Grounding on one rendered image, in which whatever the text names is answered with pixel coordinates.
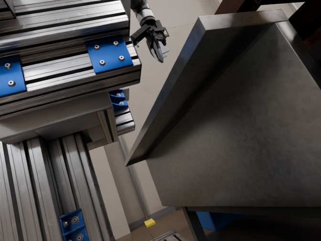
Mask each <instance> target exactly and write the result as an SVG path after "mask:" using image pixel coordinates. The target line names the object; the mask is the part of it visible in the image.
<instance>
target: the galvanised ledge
mask: <svg viewBox="0 0 321 241"><path fill-rule="evenodd" d="M285 21H289V19H288V18H287V16H286V15H285V13H284V12H283V11H282V9H276V10H265V11H250V12H239V13H228V14H218V15H206V16H198V18H197V20H196V22H195V24H194V26H193V28H192V30H191V32H190V34H189V36H188V38H187V40H186V42H185V44H184V46H183V48H182V50H181V52H180V54H179V56H178V58H177V60H176V62H175V63H174V65H173V67H172V69H171V71H170V73H169V75H168V77H167V79H166V81H165V83H164V85H163V87H162V89H161V91H160V93H159V95H158V97H157V99H156V101H155V103H154V105H153V107H152V109H151V111H150V113H149V114H148V116H147V118H146V120H145V122H144V124H143V126H142V128H141V130H140V132H139V134H138V136H137V138H136V140H135V142H134V144H133V146H132V148H131V150H130V152H129V154H128V156H127V158H126V160H125V162H124V165H125V167H126V166H129V165H132V164H135V163H138V162H141V161H144V160H146V159H147V158H148V157H149V156H150V155H151V154H152V153H153V151H154V150H155V149H156V148H157V147H158V146H159V145H160V144H161V143H162V142H163V141H164V140H165V139H166V138H167V137H168V136H169V135H170V133H171V132H172V131H173V130H174V129H175V128H176V127H177V126H178V125H179V124H180V123H181V122H182V121H183V120H184V119H185V118H186V116H187V115H188V114H189V113H190V112H191V111H192V110H193V109H194V108H195V107H196V106H197V105H198V104H199V103H200V102H201V101H202V100H203V98H204V97H205V96H206V95H207V94H208V93H209V92H210V91H211V90H212V89H213V88H214V87H215V86H216V85H217V84H218V83H219V82H220V80H221V79H222V78H223V77H224V76H225V75H226V74H227V73H228V72H229V71H230V70H231V69H232V68H233V67H234V66H235V65H236V63H237V62H238V61H239V60H240V59H241V58H242V57H243V56H244V55H245V54H246V53H247V52H248V51H249V50H250V49H251V48H252V47H253V45H254V44H255V43H256V42H257V41H258V40H259V39H260V38H261V37H262V36H263V35H264V34H265V33H266V32H267V31H268V30H269V29H270V27H271V26H272V25H273V24H274V23H276V22H285Z"/></svg>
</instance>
